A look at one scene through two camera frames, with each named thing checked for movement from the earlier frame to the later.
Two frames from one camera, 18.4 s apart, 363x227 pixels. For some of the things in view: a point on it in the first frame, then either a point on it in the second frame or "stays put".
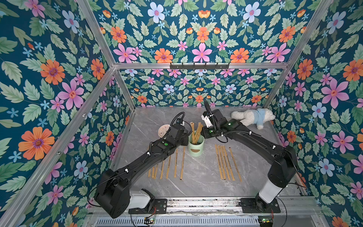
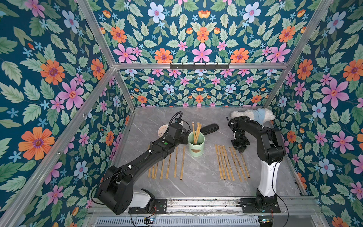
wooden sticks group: (168, 165) stays put
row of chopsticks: (176, 163) stays put
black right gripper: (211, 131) → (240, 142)
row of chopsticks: (156, 170) stays put
